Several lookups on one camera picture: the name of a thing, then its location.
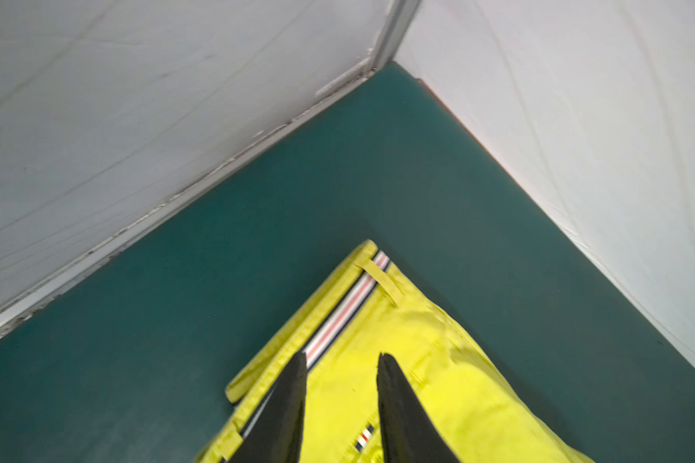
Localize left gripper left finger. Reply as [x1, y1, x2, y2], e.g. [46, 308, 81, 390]
[230, 353, 308, 463]

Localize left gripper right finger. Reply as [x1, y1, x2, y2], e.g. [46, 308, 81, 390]
[376, 353, 459, 463]

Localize yellow long pants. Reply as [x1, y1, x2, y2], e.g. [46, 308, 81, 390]
[200, 241, 585, 462]

